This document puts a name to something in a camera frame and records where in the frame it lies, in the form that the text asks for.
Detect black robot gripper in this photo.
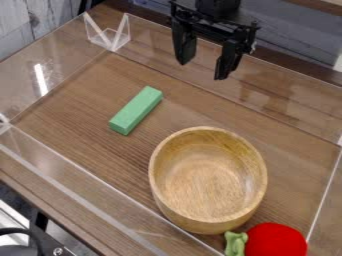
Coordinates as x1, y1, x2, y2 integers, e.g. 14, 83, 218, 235
170, 0, 261, 80

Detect green rectangular block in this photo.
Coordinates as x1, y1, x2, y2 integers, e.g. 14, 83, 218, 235
109, 86, 163, 136

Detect brown wooden bowl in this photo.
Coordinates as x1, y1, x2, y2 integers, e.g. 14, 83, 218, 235
149, 126, 269, 234

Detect small green toy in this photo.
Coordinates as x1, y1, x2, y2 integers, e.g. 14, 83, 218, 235
225, 231, 249, 256

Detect red round plush toy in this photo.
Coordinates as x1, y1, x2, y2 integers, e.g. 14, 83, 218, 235
245, 223, 309, 256

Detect clear acrylic corner bracket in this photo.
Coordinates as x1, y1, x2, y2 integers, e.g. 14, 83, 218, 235
83, 13, 131, 52

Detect clear acrylic enclosure wall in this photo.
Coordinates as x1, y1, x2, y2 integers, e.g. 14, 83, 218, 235
0, 115, 224, 256

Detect black metal table bracket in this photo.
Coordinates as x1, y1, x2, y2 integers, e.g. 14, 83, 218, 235
30, 210, 77, 256

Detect black cable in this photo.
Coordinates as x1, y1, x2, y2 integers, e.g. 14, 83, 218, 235
0, 227, 47, 256

